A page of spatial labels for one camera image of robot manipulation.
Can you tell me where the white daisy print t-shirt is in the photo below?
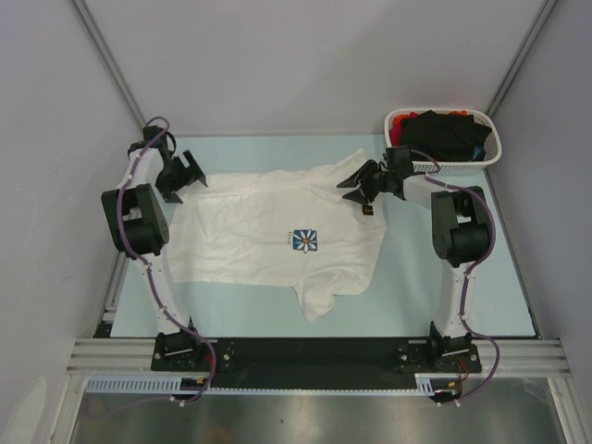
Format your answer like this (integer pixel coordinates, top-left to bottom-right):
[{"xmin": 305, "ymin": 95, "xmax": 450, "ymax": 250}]
[{"xmin": 167, "ymin": 151, "xmax": 387, "ymax": 321}]

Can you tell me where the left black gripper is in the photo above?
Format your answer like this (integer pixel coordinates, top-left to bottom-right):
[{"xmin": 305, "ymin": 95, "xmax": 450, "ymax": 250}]
[{"xmin": 154, "ymin": 151, "xmax": 205, "ymax": 204}]

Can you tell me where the blue garment in basket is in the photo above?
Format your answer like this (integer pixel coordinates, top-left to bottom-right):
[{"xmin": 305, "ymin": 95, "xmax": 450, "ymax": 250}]
[{"xmin": 471, "ymin": 146, "xmax": 486, "ymax": 163}]

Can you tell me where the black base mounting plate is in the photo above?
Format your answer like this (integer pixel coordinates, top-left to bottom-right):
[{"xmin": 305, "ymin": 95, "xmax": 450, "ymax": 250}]
[{"xmin": 151, "ymin": 333, "xmax": 482, "ymax": 390}]

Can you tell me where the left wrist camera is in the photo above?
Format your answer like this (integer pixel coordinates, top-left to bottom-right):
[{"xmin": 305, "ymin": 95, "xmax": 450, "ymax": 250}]
[{"xmin": 142, "ymin": 125, "xmax": 177, "ymax": 154}]

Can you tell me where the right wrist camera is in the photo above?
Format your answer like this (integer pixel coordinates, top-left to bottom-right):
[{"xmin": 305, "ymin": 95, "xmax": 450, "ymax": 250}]
[{"xmin": 383, "ymin": 145, "xmax": 419, "ymax": 179}]

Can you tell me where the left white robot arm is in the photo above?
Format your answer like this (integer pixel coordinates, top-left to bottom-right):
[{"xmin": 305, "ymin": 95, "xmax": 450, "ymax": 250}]
[{"xmin": 101, "ymin": 117, "xmax": 207, "ymax": 370}]

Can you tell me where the red garment in basket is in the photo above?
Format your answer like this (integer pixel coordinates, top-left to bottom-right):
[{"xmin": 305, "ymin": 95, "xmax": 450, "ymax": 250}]
[{"xmin": 388, "ymin": 109, "xmax": 475, "ymax": 151}]

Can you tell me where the white slotted cable duct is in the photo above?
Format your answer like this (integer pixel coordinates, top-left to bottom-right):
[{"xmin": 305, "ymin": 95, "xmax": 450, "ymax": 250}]
[{"xmin": 86, "ymin": 376, "xmax": 182, "ymax": 394}]

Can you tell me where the black t-shirt in basket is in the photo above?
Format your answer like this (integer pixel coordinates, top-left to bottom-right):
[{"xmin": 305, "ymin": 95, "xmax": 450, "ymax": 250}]
[{"xmin": 399, "ymin": 110, "xmax": 492, "ymax": 163}]

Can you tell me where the aluminium frame rail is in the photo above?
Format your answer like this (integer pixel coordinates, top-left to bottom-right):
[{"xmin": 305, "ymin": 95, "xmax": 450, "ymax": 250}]
[{"xmin": 66, "ymin": 338, "xmax": 571, "ymax": 377}]

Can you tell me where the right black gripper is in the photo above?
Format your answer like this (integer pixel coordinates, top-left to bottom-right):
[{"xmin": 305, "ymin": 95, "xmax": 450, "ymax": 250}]
[{"xmin": 338, "ymin": 160, "xmax": 395, "ymax": 204}]

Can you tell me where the white plastic laundry basket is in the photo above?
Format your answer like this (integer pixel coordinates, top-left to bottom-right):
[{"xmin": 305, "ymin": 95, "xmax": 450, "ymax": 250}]
[{"xmin": 384, "ymin": 107, "xmax": 502, "ymax": 175}]

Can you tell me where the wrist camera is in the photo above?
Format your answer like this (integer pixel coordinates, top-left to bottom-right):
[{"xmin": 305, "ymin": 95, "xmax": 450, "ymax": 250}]
[
  {"xmin": 383, "ymin": 145, "xmax": 419, "ymax": 179},
  {"xmin": 142, "ymin": 125, "xmax": 177, "ymax": 154}
]

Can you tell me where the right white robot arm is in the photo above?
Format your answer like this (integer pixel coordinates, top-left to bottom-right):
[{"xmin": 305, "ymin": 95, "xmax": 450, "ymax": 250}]
[{"xmin": 338, "ymin": 146, "xmax": 496, "ymax": 371}]

